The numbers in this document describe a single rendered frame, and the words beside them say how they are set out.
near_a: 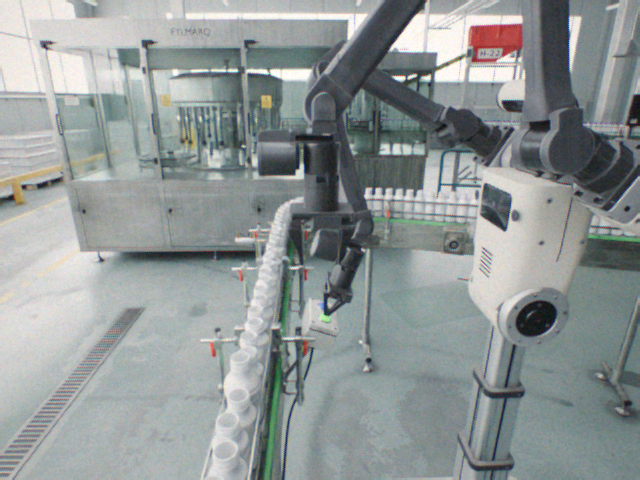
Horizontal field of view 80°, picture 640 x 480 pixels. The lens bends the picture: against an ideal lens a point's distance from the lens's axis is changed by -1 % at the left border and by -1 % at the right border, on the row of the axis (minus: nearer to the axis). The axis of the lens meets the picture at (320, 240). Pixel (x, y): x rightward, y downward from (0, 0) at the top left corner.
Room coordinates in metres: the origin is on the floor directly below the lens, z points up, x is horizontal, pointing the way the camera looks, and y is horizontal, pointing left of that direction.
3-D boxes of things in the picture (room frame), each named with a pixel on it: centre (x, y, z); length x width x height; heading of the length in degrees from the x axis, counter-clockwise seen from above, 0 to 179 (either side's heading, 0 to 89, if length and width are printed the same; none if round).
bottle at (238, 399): (0.56, 0.14, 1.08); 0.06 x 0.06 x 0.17
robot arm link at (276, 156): (0.61, 0.04, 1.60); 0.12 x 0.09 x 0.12; 94
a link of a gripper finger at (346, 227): (0.61, -0.02, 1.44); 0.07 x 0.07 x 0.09; 1
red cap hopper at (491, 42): (7.06, -2.89, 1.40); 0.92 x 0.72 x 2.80; 74
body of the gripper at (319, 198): (0.61, 0.00, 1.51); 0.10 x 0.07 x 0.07; 91
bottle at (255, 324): (0.80, 0.15, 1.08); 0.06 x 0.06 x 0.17
